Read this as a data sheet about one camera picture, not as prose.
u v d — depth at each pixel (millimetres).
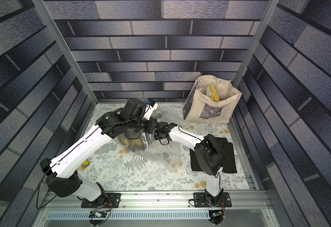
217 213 729
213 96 947
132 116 493
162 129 693
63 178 409
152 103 592
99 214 709
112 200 740
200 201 726
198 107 952
